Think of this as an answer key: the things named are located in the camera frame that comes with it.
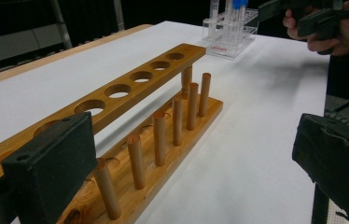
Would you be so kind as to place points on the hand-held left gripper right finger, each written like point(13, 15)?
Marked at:
point(334, 161)

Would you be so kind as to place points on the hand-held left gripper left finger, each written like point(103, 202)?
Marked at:
point(51, 174)

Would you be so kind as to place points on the blue cap test tube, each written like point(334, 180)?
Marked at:
point(235, 12)
point(243, 12)

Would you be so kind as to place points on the clear acrylic test tube rack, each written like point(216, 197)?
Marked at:
point(225, 49)

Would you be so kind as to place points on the wooden test tube rack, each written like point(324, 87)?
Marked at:
point(150, 183)

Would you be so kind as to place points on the white table cover sheet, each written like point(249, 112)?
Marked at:
point(256, 124)

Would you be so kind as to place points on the white metal stand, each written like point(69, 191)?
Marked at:
point(61, 25)

